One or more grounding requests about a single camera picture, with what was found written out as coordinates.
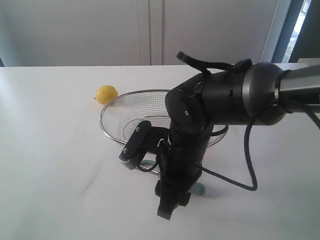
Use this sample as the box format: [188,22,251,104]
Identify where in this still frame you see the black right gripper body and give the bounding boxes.
[147,123,213,197]

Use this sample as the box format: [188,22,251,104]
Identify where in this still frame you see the teal handled peeler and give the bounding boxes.
[136,160,206,197]

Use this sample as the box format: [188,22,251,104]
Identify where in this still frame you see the yellow lemon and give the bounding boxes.
[94,85,118,105]

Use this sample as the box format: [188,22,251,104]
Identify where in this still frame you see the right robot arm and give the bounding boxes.
[155,59,320,220]

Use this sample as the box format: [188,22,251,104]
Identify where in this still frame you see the white cabinet doors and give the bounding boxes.
[0,0,279,66]

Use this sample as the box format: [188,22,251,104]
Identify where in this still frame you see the dark blue right cable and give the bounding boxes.
[194,102,320,192]

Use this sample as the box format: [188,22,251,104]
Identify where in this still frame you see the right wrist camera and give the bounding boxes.
[119,120,152,170]

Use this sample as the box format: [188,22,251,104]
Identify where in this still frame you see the oval wire mesh basket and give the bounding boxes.
[99,89,230,151]

